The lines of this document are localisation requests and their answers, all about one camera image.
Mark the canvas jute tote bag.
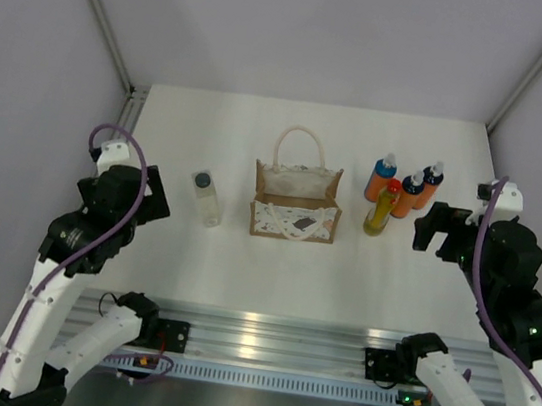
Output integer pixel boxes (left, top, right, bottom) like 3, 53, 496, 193
249, 125, 343, 244

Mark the aluminium mounting rail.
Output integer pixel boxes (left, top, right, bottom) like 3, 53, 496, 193
59, 289, 504, 403

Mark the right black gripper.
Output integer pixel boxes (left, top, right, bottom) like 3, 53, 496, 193
404, 198, 506, 303

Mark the left aluminium frame post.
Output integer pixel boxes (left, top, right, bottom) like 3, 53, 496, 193
34, 0, 149, 99

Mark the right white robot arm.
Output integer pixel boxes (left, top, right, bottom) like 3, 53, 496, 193
395, 178, 542, 406

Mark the orange spray bottle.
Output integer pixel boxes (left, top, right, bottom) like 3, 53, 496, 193
364, 153, 397, 202
391, 170, 425, 219
414, 161, 444, 210

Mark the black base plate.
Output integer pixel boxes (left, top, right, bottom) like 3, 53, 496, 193
148, 318, 191, 354
364, 347, 421, 389

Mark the clear bottle dark cap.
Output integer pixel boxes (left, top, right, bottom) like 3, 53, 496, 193
192, 170, 222, 228

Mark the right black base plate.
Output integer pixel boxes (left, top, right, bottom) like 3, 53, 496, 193
364, 347, 421, 389

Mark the slotted grey cable duct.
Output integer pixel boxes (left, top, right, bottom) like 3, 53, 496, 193
101, 355, 429, 406

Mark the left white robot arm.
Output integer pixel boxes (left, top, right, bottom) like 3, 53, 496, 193
0, 139, 170, 406

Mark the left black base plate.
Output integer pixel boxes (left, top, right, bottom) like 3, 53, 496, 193
148, 318, 191, 354

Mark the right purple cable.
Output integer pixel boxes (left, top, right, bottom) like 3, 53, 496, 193
423, 169, 542, 406

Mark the yellow bottle red cap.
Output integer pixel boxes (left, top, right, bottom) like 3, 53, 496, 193
362, 179, 402, 237

